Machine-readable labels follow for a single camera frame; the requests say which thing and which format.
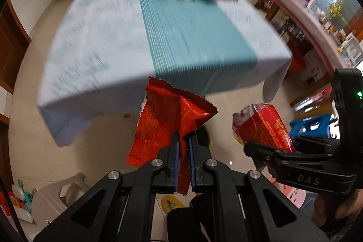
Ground person's black trouser legs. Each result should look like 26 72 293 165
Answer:
167 194 217 241

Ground red snack wrapper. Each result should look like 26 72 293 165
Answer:
126 77 218 195

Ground blue plastic stool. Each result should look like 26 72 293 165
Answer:
289 114 338 138

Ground white tree-print tablecloth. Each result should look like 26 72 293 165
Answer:
37 0 292 147

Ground teal striped table runner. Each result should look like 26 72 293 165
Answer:
140 0 258 96

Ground left yellow slipper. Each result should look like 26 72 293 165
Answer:
161 195 185 214

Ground red snack bag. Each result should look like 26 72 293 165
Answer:
232 103 295 154

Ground person's right hand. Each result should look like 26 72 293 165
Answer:
311 189 362 227

